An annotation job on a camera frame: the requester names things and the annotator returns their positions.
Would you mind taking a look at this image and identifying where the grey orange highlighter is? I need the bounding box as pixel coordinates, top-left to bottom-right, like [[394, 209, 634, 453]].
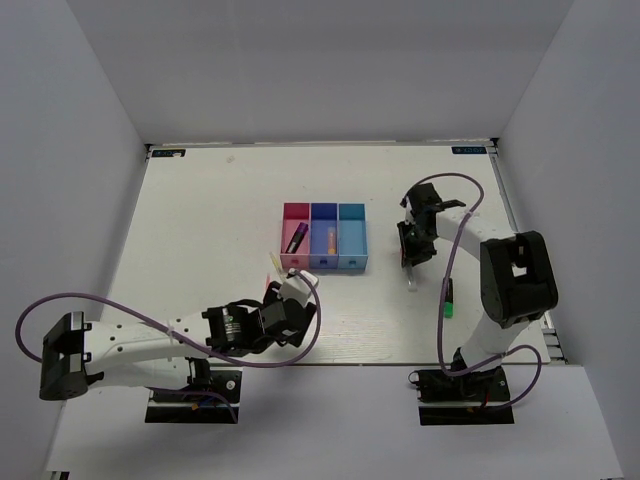
[[405, 265, 417, 292]]

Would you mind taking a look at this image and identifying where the yellow orange highlighter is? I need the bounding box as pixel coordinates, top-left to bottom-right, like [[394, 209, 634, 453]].
[[327, 228, 337, 255]]

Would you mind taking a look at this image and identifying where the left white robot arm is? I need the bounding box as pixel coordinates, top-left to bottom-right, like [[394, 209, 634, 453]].
[[39, 290, 317, 401]]

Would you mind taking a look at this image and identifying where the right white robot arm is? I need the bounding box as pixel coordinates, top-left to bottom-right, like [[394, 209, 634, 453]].
[[397, 183, 559, 399]]

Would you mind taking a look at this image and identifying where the yellow pen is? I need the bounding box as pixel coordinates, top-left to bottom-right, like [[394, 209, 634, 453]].
[[269, 252, 287, 282]]

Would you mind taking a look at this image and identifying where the light blue container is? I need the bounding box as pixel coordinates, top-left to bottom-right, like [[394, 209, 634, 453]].
[[338, 203, 368, 271]]

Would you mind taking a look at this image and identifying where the black green highlighter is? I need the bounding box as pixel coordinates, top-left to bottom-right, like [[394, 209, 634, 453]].
[[443, 278, 454, 319]]

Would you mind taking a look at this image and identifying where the black purple highlighter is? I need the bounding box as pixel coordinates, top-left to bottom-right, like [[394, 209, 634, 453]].
[[285, 222, 309, 254]]

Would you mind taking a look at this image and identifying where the dark blue container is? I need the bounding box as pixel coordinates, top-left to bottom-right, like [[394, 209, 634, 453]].
[[310, 203, 338, 270]]

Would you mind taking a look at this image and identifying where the right blue corner label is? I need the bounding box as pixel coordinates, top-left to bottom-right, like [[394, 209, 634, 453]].
[[451, 145, 487, 155]]

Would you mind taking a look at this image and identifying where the blue corner label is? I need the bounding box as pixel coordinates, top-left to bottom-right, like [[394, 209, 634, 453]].
[[451, 145, 487, 155], [151, 149, 186, 158]]

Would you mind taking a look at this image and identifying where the pink container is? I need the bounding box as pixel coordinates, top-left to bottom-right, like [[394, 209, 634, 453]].
[[280, 203, 311, 270]]

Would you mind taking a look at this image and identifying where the left blue corner label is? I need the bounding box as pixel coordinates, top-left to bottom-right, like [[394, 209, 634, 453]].
[[151, 149, 186, 158]]

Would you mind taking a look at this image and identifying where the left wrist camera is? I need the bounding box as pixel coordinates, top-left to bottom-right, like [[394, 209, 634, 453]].
[[278, 269, 319, 306]]

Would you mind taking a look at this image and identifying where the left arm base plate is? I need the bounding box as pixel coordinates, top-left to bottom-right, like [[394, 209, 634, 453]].
[[144, 367, 243, 425]]

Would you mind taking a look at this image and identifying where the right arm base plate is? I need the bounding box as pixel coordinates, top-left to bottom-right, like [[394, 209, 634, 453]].
[[408, 367, 514, 426]]

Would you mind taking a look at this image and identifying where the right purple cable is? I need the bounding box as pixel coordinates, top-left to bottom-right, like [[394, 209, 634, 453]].
[[414, 172, 545, 414]]

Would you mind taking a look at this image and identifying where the purple cable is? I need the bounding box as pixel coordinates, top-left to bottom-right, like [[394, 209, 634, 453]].
[[414, 172, 545, 414], [14, 268, 324, 424]]

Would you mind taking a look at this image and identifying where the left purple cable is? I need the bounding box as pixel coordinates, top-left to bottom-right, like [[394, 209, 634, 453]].
[[14, 268, 324, 424]]

